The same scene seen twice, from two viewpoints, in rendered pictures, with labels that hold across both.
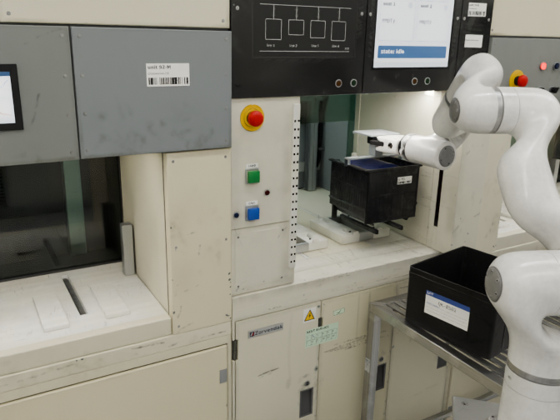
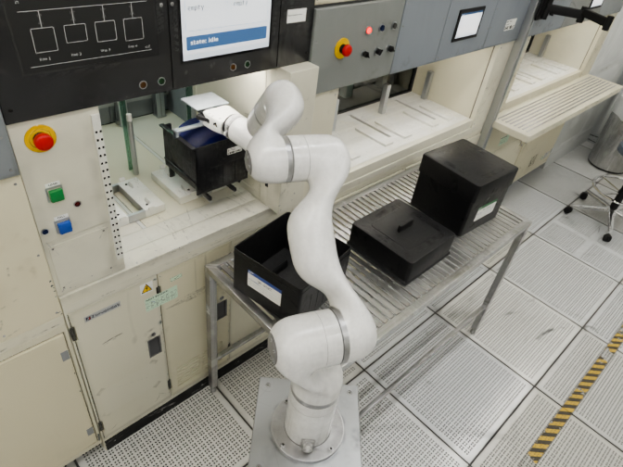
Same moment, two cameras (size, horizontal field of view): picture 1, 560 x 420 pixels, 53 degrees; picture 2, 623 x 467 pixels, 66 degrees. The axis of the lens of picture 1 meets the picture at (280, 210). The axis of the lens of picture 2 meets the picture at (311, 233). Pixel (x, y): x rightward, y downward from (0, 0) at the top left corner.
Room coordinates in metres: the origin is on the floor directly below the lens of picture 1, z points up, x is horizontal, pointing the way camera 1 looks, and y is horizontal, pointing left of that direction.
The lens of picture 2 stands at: (0.35, -0.24, 1.93)
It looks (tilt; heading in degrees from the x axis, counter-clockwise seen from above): 39 degrees down; 342
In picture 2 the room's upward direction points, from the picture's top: 8 degrees clockwise
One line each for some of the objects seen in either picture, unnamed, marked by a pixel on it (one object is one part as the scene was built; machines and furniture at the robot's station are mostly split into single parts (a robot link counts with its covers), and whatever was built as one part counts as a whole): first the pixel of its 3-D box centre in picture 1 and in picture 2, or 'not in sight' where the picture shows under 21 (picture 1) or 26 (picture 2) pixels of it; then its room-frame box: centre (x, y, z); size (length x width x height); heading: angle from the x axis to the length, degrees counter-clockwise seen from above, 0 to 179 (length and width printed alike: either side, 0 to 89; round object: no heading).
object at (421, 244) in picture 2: not in sight; (401, 235); (1.62, -1.02, 0.83); 0.29 x 0.29 x 0.13; 31
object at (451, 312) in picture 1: (474, 297); (291, 266); (1.48, -0.56, 0.85); 0.28 x 0.28 x 0.17; 40
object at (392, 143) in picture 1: (398, 143); (224, 119); (1.77, -0.37, 1.23); 0.11 x 0.10 x 0.07; 30
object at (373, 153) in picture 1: (373, 178); (206, 144); (1.86, -0.31, 1.09); 0.24 x 0.20 x 0.32; 120
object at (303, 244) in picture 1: (285, 237); (122, 201); (1.82, -0.02, 0.89); 0.22 x 0.21 x 0.04; 30
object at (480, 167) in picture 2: not in sight; (461, 186); (1.85, -1.37, 0.89); 0.29 x 0.29 x 0.25; 26
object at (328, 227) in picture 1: (348, 226); (189, 178); (1.96, -0.25, 0.89); 0.22 x 0.21 x 0.04; 30
